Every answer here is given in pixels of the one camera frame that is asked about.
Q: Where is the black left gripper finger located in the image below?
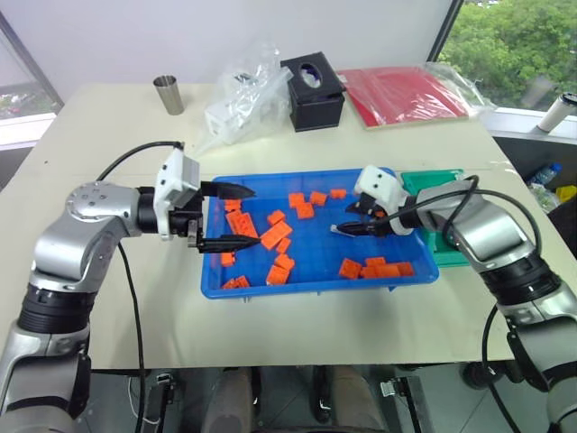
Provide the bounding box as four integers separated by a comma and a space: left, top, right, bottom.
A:
200, 180, 258, 201
186, 217, 263, 255

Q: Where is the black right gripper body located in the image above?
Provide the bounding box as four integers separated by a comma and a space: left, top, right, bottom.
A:
360, 192, 393, 238

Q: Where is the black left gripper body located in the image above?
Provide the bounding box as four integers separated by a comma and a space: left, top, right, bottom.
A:
169, 191, 205, 239

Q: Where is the blue plastic bin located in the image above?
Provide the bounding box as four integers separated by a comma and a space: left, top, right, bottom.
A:
199, 169, 441, 300

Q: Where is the green plastic bin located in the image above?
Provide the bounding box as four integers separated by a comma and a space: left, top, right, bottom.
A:
399, 169, 471, 268

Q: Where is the large orange building block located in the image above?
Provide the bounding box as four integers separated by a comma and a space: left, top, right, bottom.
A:
360, 263, 403, 280
260, 221, 295, 251
224, 210, 261, 241

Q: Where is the white cardboard box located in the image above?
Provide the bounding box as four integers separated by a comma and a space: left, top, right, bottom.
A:
204, 96, 272, 146

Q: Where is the black tissue box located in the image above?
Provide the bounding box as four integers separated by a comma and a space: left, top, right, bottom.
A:
279, 51, 348, 134

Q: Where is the stainless steel cup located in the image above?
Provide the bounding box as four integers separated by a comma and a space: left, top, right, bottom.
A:
152, 74, 187, 115

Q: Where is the clear crumpled plastic bag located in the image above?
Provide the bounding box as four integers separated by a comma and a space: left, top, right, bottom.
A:
197, 41, 295, 151

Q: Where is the red flat folder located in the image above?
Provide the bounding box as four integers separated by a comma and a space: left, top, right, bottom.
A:
336, 66, 472, 131

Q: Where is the dark brown rounded shape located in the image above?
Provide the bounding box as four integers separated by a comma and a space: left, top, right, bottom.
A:
201, 367, 254, 433
330, 364, 385, 433

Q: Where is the clear plastic sleeve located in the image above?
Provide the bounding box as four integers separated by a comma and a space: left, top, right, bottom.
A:
334, 61, 498, 133

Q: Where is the clear water bottle blue label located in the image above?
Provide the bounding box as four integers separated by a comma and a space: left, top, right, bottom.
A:
526, 162, 564, 187

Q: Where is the black caster wheel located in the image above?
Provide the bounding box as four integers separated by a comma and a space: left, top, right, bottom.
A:
463, 360, 498, 390

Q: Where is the white roll with black cap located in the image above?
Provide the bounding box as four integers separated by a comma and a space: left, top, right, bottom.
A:
535, 91, 577, 135

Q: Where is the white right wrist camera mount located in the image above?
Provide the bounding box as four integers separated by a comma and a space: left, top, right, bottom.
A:
353, 164, 409, 222

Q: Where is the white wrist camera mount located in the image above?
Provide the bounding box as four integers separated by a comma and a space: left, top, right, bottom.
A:
353, 164, 409, 222
152, 148, 202, 243

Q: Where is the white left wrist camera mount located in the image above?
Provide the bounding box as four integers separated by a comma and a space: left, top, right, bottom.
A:
152, 148, 202, 243

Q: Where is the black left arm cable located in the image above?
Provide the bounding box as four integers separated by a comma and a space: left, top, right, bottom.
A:
96, 140, 187, 428

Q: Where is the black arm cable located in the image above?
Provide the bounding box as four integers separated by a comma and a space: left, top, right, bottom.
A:
96, 140, 187, 428
371, 174, 543, 433

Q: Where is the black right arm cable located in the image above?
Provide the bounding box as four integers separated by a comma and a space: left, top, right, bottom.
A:
371, 174, 543, 433

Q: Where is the black table frame bracket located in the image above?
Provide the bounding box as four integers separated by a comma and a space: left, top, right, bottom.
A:
379, 375, 436, 433
144, 369, 178, 433

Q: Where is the dark window frame post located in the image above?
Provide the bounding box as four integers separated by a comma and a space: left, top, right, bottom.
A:
426, 0, 466, 63

